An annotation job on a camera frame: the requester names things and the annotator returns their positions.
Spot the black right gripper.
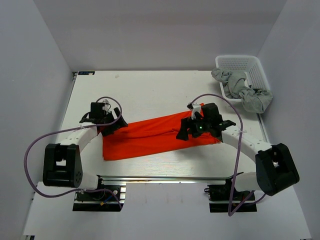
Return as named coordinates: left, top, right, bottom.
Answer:
left=176, top=113, right=212, bottom=141

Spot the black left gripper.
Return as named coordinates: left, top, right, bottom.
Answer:
left=101, top=107, right=128, bottom=137

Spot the orange t-shirt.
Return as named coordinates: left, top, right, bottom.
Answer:
left=102, top=111, right=220, bottom=161

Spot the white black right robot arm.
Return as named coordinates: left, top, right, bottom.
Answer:
left=176, top=117, right=300, bottom=200

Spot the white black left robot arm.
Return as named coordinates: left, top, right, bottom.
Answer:
left=42, top=103, right=128, bottom=200

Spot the dark label sticker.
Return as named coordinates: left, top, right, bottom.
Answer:
left=77, top=71, right=95, bottom=76

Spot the grey t-shirt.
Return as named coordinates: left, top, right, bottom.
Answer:
left=211, top=67, right=273, bottom=114

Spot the white plastic laundry basket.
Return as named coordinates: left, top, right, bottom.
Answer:
left=215, top=55, right=271, bottom=104

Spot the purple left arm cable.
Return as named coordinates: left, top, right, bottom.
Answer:
left=23, top=96, right=123, bottom=211

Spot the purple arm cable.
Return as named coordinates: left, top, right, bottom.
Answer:
left=189, top=93, right=268, bottom=217
left=23, top=96, right=123, bottom=211

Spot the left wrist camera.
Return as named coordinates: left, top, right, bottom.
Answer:
left=89, top=100, right=111, bottom=120

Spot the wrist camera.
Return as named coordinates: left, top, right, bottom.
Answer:
left=89, top=100, right=111, bottom=120
left=187, top=103, right=223, bottom=124

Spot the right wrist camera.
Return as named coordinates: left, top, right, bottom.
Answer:
left=187, top=103, right=223, bottom=124

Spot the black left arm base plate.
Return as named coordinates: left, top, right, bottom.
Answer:
left=72, top=185, right=126, bottom=212

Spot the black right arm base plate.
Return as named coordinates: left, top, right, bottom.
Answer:
left=204, top=184, right=257, bottom=213

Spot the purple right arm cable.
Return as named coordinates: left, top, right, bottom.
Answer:
left=189, top=93, right=268, bottom=217

